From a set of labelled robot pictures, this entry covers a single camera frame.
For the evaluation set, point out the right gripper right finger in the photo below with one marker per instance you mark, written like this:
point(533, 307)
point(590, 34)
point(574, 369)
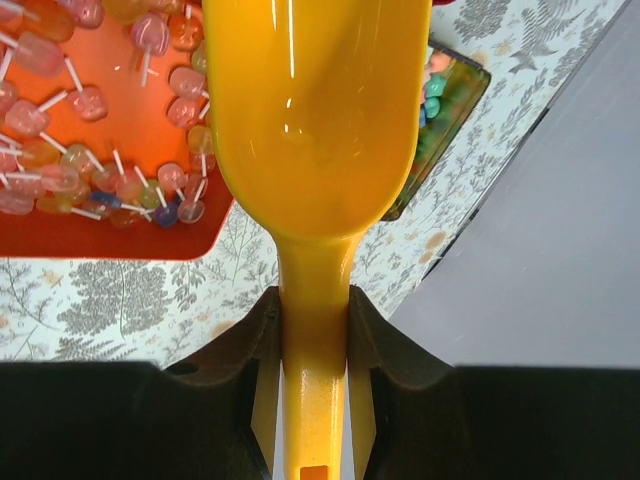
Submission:
point(413, 416)

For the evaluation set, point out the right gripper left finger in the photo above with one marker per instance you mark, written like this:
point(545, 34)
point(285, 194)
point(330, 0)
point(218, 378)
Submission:
point(209, 416)

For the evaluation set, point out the orange tray clear lollipops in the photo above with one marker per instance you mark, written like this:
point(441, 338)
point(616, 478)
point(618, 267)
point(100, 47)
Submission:
point(105, 147)

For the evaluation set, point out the yellow plastic scoop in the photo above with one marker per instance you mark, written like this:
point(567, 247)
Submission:
point(315, 121)

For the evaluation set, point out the dark tin star candies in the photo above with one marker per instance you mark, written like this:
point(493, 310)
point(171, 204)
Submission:
point(452, 87)

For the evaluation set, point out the floral table mat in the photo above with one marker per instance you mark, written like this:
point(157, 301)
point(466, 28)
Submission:
point(163, 311)

